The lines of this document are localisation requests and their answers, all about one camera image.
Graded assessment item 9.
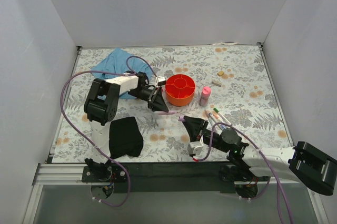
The pink glue bottle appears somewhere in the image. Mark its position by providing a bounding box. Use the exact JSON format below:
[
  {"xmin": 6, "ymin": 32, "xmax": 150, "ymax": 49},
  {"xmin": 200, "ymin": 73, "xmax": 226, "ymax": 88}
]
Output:
[{"xmin": 199, "ymin": 86, "xmax": 212, "ymax": 106}]

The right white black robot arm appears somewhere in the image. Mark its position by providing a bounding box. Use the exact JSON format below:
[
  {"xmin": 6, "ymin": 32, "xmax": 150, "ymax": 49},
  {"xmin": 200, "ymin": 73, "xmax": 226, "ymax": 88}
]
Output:
[{"xmin": 179, "ymin": 116, "xmax": 336, "ymax": 196}]

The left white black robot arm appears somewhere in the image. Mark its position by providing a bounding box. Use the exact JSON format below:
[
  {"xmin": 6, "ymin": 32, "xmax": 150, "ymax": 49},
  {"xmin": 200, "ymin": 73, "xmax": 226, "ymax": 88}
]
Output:
[{"xmin": 84, "ymin": 71, "xmax": 169, "ymax": 163}]

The blue cap marker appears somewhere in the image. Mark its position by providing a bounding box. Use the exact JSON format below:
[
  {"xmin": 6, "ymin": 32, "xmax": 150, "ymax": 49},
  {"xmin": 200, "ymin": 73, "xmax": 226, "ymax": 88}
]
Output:
[{"xmin": 209, "ymin": 113, "xmax": 217, "ymax": 123}]

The orange cap marker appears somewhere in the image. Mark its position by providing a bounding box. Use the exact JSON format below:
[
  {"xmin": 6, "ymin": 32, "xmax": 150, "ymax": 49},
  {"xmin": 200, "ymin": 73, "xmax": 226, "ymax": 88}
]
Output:
[{"xmin": 212, "ymin": 111, "xmax": 224, "ymax": 123}]

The green cap marker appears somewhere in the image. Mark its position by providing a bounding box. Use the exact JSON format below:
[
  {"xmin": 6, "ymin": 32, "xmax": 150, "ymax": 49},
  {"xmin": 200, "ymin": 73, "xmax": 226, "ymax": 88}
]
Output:
[{"xmin": 213, "ymin": 107, "xmax": 232, "ymax": 126}]

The orange round organizer container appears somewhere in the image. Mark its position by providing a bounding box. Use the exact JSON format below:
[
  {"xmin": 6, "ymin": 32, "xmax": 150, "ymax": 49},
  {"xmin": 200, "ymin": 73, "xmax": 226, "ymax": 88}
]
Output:
[{"xmin": 165, "ymin": 74, "xmax": 196, "ymax": 107}]

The black cloth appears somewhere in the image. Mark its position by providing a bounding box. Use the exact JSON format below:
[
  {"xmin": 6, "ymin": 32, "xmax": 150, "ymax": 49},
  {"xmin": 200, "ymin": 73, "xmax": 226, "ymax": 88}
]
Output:
[{"xmin": 109, "ymin": 117, "xmax": 144, "ymax": 159}]

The small brown eraser piece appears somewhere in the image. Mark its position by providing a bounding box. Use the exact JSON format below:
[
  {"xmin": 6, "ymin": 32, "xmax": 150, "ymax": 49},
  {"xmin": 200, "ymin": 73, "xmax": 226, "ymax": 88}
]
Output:
[{"xmin": 212, "ymin": 81, "xmax": 222, "ymax": 87}]

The floral table mat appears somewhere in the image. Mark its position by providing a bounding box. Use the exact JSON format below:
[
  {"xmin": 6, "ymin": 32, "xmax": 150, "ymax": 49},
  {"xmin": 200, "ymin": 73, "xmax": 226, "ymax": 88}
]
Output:
[{"xmin": 52, "ymin": 45, "xmax": 293, "ymax": 163}]

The blue cloth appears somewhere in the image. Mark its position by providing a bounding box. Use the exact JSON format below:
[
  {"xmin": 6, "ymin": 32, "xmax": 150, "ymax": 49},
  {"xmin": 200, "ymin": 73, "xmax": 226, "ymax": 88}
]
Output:
[{"xmin": 90, "ymin": 47, "xmax": 154, "ymax": 100}]

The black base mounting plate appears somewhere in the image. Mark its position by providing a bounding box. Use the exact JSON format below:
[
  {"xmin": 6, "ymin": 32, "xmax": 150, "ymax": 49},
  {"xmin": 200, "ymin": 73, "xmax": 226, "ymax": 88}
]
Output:
[{"xmin": 81, "ymin": 160, "xmax": 272, "ymax": 195}]

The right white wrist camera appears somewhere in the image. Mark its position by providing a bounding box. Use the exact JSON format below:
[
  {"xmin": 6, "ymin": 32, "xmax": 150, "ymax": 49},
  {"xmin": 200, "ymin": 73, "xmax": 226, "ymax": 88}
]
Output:
[{"xmin": 187, "ymin": 137, "xmax": 204, "ymax": 157}]

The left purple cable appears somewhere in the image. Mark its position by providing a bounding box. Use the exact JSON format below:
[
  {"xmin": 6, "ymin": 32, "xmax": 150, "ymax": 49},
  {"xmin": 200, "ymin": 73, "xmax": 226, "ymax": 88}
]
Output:
[{"xmin": 60, "ymin": 55, "xmax": 158, "ymax": 208}]

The purple cable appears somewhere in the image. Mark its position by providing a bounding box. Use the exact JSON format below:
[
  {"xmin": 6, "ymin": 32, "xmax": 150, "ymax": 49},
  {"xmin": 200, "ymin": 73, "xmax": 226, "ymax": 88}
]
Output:
[
  {"xmin": 193, "ymin": 122, "xmax": 294, "ymax": 224},
  {"xmin": 60, "ymin": 55, "xmax": 158, "ymax": 208}
]

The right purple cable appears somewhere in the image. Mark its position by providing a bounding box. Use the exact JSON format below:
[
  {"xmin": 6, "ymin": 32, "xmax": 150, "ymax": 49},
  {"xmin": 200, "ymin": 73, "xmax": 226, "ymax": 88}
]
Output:
[{"xmin": 193, "ymin": 122, "xmax": 294, "ymax": 224}]

